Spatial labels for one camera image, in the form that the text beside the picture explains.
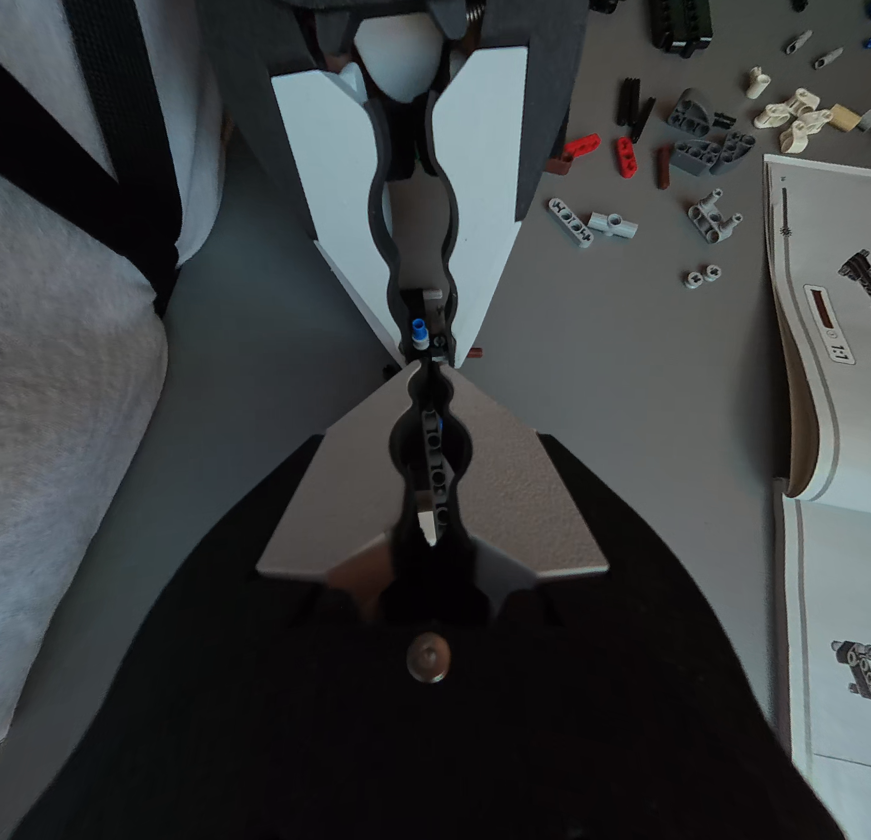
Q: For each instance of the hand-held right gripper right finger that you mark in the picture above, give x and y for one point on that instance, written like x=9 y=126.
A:
x=531 y=513

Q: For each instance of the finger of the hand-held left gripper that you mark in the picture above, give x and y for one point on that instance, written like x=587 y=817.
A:
x=486 y=173
x=326 y=159

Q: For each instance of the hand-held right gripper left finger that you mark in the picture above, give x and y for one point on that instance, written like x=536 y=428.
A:
x=320 y=513

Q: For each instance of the black lego beam assembly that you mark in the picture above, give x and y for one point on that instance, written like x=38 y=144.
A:
x=435 y=445

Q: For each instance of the dark red lego piece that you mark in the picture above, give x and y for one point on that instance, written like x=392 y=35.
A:
x=556 y=166

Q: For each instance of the red lego beam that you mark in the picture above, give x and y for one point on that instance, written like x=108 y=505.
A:
x=627 y=156
x=580 y=147

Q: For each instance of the grey lego beam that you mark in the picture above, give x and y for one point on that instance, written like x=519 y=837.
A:
x=570 y=222

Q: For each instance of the black lego axle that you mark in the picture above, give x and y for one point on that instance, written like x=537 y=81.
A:
x=629 y=98
x=644 y=119

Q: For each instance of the grey lego axle connector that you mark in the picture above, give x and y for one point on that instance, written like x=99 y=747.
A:
x=612 y=224

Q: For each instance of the dark grey curved lego panel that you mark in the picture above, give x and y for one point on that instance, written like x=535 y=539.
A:
x=694 y=158
x=687 y=115
x=735 y=149

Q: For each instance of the brown lego axle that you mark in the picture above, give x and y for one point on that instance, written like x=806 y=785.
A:
x=664 y=166

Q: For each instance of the white lego connector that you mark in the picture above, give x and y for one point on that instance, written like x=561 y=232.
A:
x=793 y=139
x=755 y=81
x=803 y=98
x=776 y=115
x=816 y=115

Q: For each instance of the grey lego pin connector block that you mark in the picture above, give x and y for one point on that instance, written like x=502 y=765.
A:
x=714 y=217

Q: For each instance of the grey lego pin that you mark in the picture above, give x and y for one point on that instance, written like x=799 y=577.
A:
x=799 y=40
x=829 y=57

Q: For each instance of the lego instruction booklet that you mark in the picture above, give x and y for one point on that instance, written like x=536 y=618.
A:
x=830 y=411

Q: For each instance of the tan lego connector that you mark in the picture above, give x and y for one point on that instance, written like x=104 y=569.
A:
x=844 y=117

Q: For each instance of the black lego frame assembly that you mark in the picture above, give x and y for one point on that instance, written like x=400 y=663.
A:
x=680 y=10

